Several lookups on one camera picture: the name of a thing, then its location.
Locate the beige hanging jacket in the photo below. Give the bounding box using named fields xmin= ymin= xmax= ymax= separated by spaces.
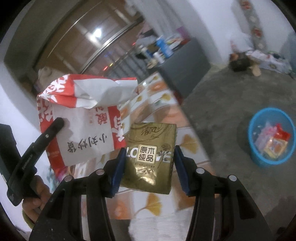
xmin=37 ymin=66 xmax=65 ymax=92

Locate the patterned long gift box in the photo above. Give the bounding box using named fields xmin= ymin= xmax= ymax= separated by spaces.
xmin=238 ymin=0 xmax=267 ymax=53

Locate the dark bag on floor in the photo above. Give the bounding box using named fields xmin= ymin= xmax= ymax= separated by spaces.
xmin=229 ymin=52 xmax=251 ymax=72

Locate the dark grey side table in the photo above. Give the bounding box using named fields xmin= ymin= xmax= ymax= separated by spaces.
xmin=156 ymin=38 xmax=211 ymax=99

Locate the person's left hand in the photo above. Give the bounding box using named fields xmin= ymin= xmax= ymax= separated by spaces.
xmin=22 ymin=175 xmax=51 ymax=223

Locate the clear zip bag red strip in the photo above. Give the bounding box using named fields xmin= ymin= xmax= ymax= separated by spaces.
xmin=254 ymin=121 xmax=276 ymax=153

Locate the red white paper bag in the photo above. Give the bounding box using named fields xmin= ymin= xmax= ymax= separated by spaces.
xmin=37 ymin=74 xmax=138 ymax=173

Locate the white plastic bag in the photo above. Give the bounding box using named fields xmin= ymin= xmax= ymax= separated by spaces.
xmin=230 ymin=32 xmax=254 ymax=53

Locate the yellow Enaak snack packet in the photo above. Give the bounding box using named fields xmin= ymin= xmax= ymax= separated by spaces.
xmin=263 ymin=137 xmax=288 ymax=160

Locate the blue plastic trash basket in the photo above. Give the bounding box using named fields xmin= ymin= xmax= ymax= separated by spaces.
xmin=247 ymin=108 xmax=295 ymax=167

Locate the blue detergent bottle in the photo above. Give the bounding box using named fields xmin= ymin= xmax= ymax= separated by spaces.
xmin=156 ymin=37 xmax=173 ymax=58

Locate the gold tissue pack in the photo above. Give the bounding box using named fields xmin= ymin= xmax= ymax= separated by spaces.
xmin=121 ymin=123 xmax=177 ymax=195

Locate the patterned tile tablecloth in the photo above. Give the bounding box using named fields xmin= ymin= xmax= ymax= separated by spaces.
xmin=106 ymin=73 xmax=212 ymax=219

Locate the purple cup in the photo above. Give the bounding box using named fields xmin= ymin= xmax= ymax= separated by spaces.
xmin=176 ymin=26 xmax=190 ymax=41

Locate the white fluffy robe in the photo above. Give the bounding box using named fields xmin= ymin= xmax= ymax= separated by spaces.
xmin=108 ymin=208 xmax=197 ymax=241

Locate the small white bottle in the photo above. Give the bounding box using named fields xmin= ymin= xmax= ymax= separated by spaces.
xmin=153 ymin=52 xmax=165 ymax=64

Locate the red plastic wrapper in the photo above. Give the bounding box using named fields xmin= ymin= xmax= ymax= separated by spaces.
xmin=274 ymin=123 xmax=291 ymax=142

